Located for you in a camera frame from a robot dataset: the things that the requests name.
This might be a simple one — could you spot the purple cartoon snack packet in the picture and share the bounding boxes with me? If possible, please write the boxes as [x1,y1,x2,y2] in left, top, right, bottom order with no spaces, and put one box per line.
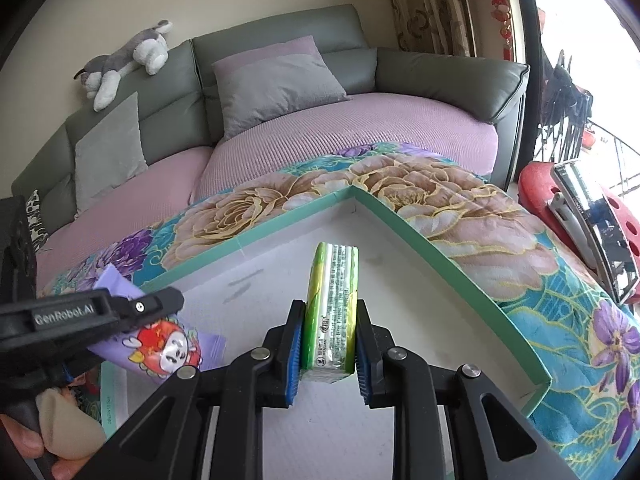
[87,266,227,386]

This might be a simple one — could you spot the grey leather sofa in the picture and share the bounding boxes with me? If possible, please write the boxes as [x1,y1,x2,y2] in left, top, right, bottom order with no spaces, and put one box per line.
[11,4,531,271]

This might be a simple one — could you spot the plain grey cushion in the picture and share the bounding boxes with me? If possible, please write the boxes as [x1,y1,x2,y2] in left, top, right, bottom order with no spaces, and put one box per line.
[74,91,149,218]

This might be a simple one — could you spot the purple and grey pillow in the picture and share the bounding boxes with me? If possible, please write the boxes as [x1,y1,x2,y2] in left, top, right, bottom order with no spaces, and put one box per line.
[211,36,351,141]

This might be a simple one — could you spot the red hanging decoration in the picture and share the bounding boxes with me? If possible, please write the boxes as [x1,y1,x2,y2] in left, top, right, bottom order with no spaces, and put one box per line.
[475,0,516,61]

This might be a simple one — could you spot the teal-edged white cardboard box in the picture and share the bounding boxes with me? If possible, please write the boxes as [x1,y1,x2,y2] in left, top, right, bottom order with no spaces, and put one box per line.
[100,184,553,480]

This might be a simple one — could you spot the grey white husky plush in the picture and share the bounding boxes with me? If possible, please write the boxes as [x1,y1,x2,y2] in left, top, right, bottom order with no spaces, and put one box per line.
[74,20,173,112]

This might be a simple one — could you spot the patterned beige curtain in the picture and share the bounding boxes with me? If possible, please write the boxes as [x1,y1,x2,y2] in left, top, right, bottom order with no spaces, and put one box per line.
[380,0,483,58]

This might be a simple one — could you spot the black white spotted pillow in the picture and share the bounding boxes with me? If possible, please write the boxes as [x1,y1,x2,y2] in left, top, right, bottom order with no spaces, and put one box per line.
[25,189,51,251]

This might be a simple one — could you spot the pink sofa cover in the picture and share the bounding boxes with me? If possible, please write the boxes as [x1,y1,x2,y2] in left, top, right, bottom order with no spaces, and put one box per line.
[35,92,501,286]

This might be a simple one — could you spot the green tissue pack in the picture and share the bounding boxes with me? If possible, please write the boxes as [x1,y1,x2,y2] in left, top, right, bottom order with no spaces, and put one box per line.
[306,241,360,383]

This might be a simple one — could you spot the red plastic stool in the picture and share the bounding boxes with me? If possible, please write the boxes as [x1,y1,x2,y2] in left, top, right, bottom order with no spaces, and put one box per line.
[517,161,640,306]

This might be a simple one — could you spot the silver framed mirror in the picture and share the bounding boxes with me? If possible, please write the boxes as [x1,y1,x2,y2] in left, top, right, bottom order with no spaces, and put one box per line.
[545,158,640,306]

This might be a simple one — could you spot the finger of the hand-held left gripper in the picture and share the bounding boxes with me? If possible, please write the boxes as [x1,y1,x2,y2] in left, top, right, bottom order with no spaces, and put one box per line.
[106,287,185,334]

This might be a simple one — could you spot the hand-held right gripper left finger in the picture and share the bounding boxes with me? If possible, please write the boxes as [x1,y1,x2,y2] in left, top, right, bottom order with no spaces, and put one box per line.
[75,300,307,480]

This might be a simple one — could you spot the floral blanket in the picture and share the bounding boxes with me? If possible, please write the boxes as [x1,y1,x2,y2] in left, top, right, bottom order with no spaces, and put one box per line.
[37,141,640,466]

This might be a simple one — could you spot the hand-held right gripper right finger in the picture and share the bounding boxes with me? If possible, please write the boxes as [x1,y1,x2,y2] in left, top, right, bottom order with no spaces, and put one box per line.
[354,301,576,480]

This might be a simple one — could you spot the person's left hand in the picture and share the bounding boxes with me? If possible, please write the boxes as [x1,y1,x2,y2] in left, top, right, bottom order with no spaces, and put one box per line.
[0,389,108,480]

